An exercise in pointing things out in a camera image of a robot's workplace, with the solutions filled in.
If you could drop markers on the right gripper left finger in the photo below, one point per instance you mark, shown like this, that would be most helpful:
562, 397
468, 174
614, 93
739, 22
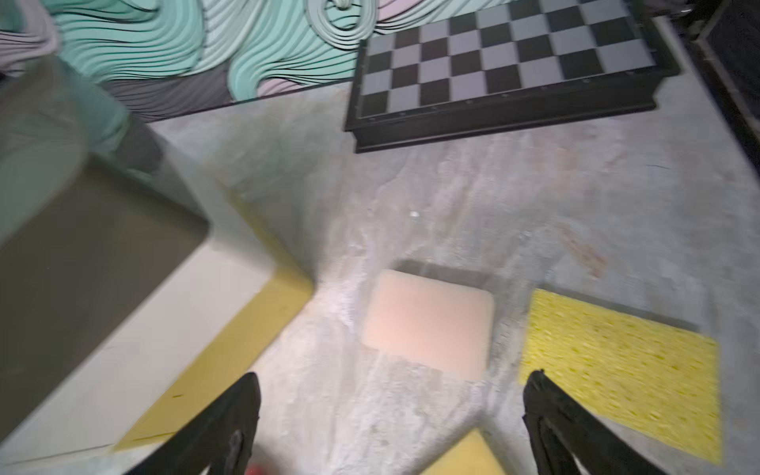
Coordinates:
217, 441

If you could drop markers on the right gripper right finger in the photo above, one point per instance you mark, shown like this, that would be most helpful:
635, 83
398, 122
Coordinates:
566, 438

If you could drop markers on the olive three-drawer storage box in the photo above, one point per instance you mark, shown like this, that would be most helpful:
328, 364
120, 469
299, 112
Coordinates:
135, 287

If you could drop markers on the yellow pink ridged sponge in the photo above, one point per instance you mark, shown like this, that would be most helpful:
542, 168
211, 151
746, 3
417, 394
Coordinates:
255, 469

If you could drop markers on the black white chessboard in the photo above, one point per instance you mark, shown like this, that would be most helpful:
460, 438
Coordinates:
512, 66

